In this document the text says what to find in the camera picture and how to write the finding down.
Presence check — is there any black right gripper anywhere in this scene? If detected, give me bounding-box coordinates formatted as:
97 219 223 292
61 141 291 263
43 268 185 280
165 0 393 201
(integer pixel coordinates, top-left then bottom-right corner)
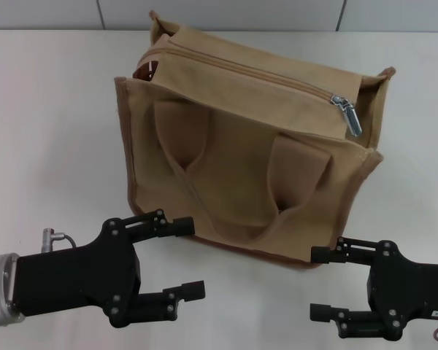
309 236 438 341

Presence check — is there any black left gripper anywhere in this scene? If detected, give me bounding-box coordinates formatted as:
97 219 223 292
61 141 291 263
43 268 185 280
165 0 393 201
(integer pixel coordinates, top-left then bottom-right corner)
11 217 206 328

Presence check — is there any khaki canvas food bag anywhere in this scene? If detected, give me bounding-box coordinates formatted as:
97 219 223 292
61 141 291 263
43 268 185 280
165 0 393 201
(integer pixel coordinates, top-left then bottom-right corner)
115 9 396 271

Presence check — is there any silver metal zipper pull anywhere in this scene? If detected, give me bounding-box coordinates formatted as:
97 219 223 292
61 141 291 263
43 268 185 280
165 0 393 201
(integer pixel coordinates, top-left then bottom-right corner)
330 93 363 138

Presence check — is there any left gripper cable with plug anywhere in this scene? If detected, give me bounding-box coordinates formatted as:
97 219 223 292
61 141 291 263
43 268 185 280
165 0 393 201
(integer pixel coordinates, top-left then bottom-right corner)
39 227 80 254

